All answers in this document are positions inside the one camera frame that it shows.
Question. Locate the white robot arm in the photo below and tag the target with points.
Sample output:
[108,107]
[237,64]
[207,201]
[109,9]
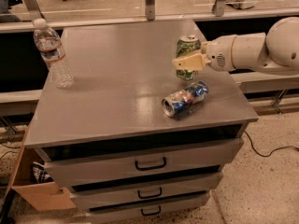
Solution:
[275,53]

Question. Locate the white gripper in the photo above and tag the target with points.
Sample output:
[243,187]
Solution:
[218,55]

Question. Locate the crushed redbull can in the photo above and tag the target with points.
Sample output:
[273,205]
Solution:
[183,99]

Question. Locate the clear plastic water bottle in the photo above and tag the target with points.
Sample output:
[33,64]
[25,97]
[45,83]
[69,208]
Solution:
[51,49]

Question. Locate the top grey drawer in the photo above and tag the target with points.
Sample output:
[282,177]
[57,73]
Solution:
[97,169]

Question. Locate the middle grey drawer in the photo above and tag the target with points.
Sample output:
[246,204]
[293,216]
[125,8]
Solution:
[139,192]

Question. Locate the bottom grey drawer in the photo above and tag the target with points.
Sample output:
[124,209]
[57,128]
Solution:
[148,209]

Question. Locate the green soda can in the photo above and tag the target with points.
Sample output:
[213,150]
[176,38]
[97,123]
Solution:
[185,45]

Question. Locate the grey drawer cabinet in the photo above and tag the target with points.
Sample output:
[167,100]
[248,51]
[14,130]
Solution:
[122,73]

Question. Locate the brown cardboard box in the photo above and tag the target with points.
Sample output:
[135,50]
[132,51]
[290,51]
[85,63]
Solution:
[42,196]

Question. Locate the grey drawer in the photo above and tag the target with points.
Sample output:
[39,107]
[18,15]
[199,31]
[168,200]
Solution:
[148,209]
[97,169]
[139,192]

